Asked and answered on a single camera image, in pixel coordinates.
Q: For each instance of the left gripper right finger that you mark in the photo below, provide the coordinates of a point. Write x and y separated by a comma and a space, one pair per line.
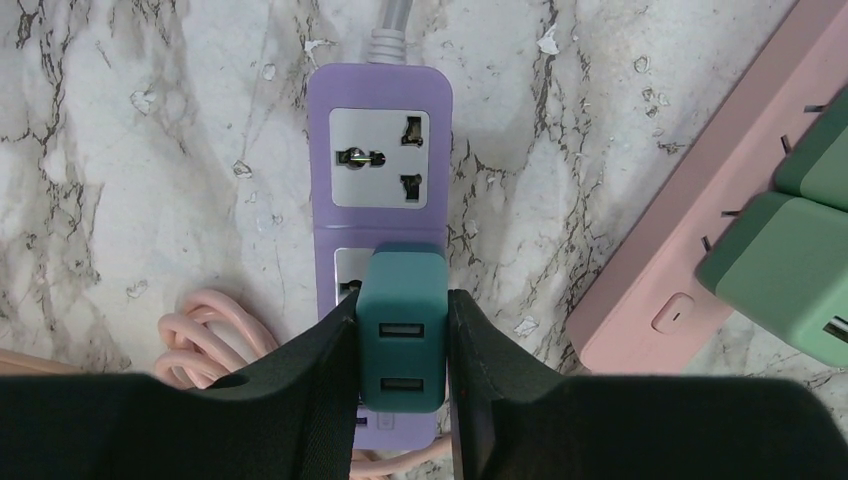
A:
513, 417

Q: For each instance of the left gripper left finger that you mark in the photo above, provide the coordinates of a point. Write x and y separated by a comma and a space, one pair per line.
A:
288, 415

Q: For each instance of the teal plug adapter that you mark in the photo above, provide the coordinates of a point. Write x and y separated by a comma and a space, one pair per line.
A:
401, 313

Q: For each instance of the green plug adapter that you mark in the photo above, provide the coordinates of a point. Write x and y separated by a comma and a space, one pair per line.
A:
816, 168
782, 263

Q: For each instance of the pink power strip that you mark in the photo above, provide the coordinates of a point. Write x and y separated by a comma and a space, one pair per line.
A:
646, 313

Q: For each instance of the orange file organizer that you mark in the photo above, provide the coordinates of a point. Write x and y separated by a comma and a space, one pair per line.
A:
17, 364

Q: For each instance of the purple power strip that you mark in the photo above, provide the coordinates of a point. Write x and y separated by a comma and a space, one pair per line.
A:
380, 145

